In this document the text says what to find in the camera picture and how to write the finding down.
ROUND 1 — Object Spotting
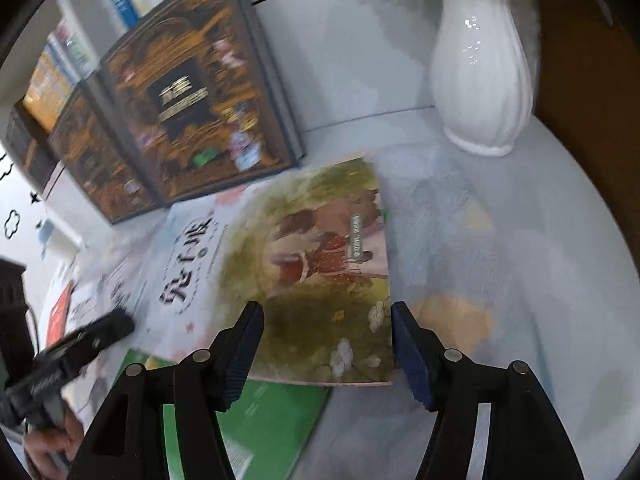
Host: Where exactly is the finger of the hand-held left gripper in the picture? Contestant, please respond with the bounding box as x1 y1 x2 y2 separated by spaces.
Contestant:
36 308 136 377

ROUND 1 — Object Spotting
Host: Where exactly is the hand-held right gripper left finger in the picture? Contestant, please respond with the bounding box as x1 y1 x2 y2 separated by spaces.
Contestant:
66 301 266 480

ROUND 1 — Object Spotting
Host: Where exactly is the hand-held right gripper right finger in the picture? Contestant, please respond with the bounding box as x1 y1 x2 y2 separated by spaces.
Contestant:
390 301 587 480

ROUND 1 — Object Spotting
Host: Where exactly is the bright green paperback book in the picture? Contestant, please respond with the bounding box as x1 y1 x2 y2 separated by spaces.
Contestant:
112 347 333 480

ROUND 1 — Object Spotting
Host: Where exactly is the watercolour bear picture book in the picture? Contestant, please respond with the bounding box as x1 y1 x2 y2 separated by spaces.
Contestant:
210 157 396 388

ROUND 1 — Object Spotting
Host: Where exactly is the person's left hand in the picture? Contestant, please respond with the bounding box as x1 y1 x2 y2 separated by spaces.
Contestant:
22 410 86 480

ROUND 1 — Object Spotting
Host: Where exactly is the red cover book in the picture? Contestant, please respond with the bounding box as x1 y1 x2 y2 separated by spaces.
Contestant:
45 280 76 343

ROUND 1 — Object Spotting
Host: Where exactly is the white book black calligraphy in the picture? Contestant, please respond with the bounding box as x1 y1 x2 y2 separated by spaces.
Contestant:
97 185 281 361

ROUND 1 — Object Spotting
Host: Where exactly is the white bottle with blue lid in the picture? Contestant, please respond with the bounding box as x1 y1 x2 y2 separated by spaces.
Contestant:
35 217 61 261

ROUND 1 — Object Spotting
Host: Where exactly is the dark ornate encyclopedia book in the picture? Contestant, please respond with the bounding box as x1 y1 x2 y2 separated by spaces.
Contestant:
97 0 306 206
47 82 168 225

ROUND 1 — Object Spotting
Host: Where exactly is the row of dark hardcover volumes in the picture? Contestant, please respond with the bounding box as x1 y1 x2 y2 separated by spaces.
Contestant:
5 102 66 191

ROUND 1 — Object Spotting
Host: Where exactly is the white ribbed vase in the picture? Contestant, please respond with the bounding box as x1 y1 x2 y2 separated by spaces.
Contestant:
430 0 538 157

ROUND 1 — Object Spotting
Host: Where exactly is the brown wooden cabinet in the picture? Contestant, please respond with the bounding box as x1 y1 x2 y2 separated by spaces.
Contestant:
520 0 640 271

